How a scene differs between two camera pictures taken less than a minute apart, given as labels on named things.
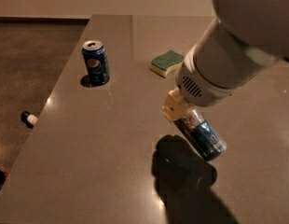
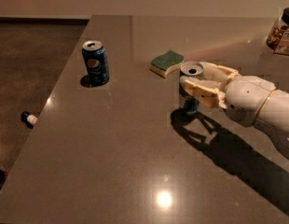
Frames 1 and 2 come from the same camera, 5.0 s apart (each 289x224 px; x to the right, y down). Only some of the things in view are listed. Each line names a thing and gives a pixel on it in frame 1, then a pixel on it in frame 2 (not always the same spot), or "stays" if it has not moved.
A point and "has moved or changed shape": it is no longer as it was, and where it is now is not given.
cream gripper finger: (174, 106) → (208, 92)
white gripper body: (200, 85) → (248, 97)
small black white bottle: (29, 119) stays
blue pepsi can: (96, 61) stays
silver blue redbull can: (202, 134) has moved or changed shape
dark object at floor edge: (0, 179) stays
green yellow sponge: (167, 63) stays
